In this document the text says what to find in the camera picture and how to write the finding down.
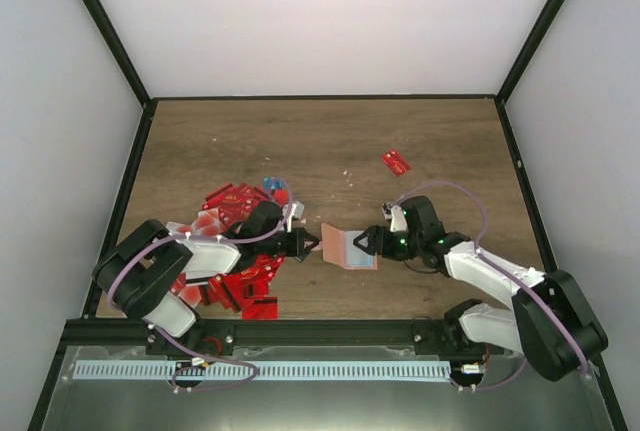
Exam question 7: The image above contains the blue card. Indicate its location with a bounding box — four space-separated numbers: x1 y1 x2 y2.
263 177 283 191

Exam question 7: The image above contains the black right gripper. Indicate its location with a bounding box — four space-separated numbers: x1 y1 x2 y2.
354 225 424 262

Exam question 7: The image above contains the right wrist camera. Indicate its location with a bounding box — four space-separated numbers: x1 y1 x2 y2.
382 203 408 233

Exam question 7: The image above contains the light blue slotted cable duct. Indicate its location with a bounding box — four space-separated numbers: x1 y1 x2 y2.
72 359 451 382

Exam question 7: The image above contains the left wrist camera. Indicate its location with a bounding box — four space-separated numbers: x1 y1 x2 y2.
283 201 305 222

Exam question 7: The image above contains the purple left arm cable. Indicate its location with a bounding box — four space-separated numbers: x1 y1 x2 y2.
105 178 296 395

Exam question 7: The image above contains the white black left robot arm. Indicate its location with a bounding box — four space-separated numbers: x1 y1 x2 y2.
93 200 321 355

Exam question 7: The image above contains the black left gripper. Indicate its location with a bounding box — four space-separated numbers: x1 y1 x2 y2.
258 228 320 258

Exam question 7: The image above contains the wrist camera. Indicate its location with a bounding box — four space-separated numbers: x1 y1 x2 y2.
382 203 408 233
283 201 305 222

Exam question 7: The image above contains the lone red VIP card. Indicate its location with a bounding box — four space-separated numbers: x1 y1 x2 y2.
381 149 411 177

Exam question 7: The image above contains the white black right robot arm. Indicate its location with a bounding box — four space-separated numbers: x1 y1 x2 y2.
353 196 609 382

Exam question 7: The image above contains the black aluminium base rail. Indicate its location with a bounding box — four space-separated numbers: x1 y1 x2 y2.
59 318 499 359

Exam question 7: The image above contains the pile of red cards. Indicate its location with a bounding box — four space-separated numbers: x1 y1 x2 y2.
166 183 289 320

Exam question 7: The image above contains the black enclosure frame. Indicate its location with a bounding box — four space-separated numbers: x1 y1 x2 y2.
24 0 640 431

